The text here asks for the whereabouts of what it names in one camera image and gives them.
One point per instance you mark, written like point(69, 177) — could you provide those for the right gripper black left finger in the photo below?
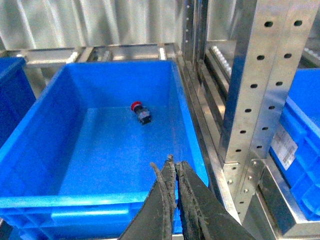
point(154, 220)

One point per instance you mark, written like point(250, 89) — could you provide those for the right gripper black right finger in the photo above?
point(202, 215)

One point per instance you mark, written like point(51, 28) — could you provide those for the red button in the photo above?
point(142, 113)

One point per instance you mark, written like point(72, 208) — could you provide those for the blue target bin right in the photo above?
point(78, 164)

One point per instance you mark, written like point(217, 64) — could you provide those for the blue empty middle bin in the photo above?
point(16, 95)

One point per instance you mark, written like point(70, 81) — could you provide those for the metal roller rack frame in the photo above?
point(205, 68)

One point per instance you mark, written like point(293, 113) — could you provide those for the blue bin beyond post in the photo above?
point(296, 144)

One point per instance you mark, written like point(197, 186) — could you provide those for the perforated metal upright post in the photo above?
point(271, 36)

